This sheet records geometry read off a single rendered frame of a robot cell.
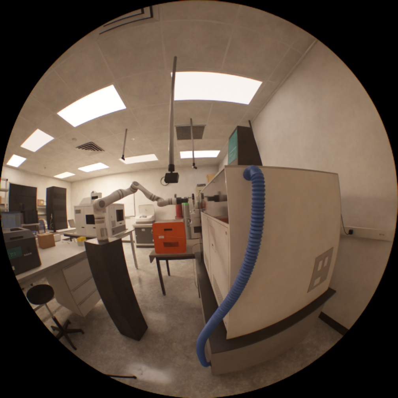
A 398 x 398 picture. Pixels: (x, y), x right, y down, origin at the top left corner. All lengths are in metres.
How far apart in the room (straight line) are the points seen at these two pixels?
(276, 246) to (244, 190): 0.22
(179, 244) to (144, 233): 2.77
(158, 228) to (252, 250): 1.52
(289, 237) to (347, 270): 1.06
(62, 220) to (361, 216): 4.89
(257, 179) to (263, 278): 0.33
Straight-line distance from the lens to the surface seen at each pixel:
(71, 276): 1.63
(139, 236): 4.49
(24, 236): 1.36
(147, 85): 1.85
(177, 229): 1.71
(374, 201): 1.26
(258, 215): 0.31
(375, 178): 1.26
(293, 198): 0.49
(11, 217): 3.35
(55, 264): 1.43
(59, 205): 3.91
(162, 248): 1.81
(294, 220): 0.50
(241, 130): 0.49
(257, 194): 0.31
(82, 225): 2.55
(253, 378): 1.40
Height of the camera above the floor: 1.34
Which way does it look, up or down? 2 degrees up
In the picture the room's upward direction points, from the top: 4 degrees counter-clockwise
